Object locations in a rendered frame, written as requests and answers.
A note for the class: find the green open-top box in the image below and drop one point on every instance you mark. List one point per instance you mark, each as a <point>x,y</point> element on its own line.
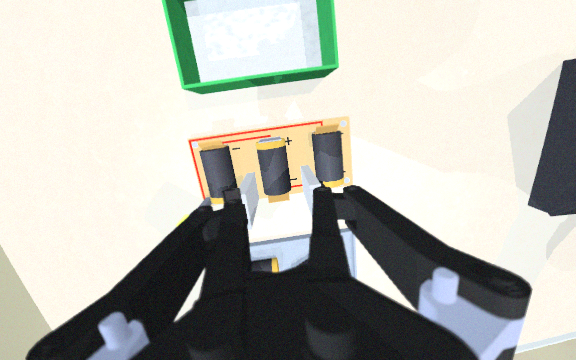
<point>219,39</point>

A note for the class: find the light blue tray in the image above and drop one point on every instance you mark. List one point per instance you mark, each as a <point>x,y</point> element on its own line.
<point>292,254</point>

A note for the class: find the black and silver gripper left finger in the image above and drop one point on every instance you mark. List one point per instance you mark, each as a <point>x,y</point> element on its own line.
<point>149,297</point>

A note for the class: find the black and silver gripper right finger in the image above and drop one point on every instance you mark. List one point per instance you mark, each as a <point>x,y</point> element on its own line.
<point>482,303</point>

